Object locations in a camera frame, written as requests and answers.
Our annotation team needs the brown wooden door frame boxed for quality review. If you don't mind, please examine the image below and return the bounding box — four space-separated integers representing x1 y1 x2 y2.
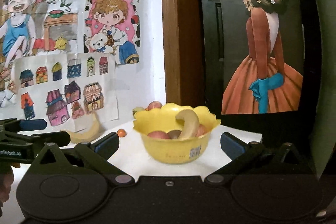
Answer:
162 0 205 107

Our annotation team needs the red apple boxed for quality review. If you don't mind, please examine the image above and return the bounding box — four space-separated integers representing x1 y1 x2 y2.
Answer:
147 101 162 110
196 124 209 137

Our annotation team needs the brown kiwi fruit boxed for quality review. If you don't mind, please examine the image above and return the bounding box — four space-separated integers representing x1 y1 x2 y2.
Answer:
167 130 182 139

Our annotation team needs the yellow scalloped plastic bowl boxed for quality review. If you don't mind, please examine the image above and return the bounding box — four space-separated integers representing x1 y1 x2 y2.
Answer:
133 103 221 164

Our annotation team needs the red apple by door frame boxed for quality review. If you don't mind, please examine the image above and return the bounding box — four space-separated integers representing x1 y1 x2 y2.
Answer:
147 101 162 110

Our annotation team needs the small orange fruit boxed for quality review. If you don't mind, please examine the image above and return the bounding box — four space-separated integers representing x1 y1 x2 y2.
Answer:
117 129 127 138

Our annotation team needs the girl in orange dress poster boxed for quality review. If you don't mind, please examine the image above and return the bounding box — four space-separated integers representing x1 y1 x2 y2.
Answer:
222 0 303 114

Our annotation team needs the person left hand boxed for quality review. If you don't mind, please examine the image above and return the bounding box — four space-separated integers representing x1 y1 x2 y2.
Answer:
0 162 21 207

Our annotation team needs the boy with fan drawing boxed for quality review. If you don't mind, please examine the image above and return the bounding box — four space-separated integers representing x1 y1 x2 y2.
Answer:
1 0 79 109

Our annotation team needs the girl with teddy drawing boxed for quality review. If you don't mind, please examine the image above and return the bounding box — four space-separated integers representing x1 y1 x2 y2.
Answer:
83 0 141 65

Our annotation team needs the green guava fruit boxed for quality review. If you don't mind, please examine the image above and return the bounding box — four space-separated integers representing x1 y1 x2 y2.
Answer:
132 107 145 117

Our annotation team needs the colourful houses drawing sheet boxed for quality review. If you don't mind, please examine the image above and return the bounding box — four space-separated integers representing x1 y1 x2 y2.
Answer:
8 53 118 131

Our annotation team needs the reddish apple front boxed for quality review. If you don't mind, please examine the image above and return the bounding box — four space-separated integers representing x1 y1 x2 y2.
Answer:
147 131 170 139

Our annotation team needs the yellow banana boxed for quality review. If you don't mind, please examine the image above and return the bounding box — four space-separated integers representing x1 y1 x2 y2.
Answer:
175 109 200 139
63 113 100 144

